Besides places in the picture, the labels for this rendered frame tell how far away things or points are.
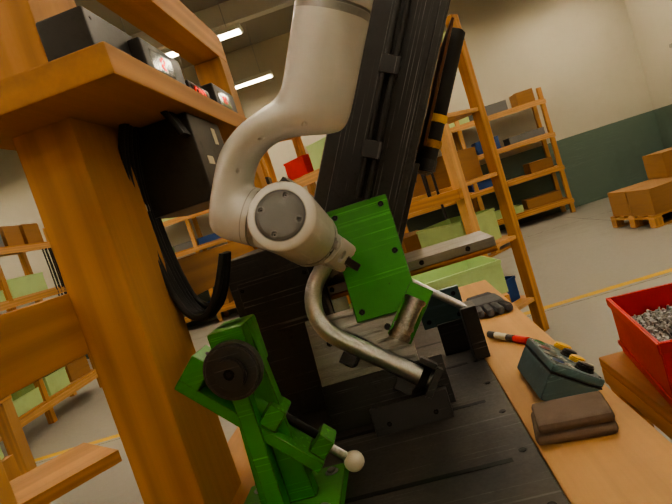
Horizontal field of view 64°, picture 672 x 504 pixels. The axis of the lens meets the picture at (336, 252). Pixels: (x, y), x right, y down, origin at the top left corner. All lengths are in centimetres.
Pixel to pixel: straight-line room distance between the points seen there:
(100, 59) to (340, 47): 28
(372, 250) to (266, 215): 37
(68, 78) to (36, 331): 31
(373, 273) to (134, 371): 42
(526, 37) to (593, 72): 135
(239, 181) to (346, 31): 22
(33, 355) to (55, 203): 21
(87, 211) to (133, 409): 29
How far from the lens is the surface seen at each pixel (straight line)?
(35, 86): 75
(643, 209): 705
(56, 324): 81
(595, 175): 1086
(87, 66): 72
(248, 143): 67
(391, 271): 95
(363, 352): 90
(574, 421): 77
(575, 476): 71
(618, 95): 1115
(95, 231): 81
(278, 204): 63
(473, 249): 108
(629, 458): 74
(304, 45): 65
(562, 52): 1094
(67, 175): 83
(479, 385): 101
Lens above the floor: 127
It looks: 4 degrees down
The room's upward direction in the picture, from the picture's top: 18 degrees counter-clockwise
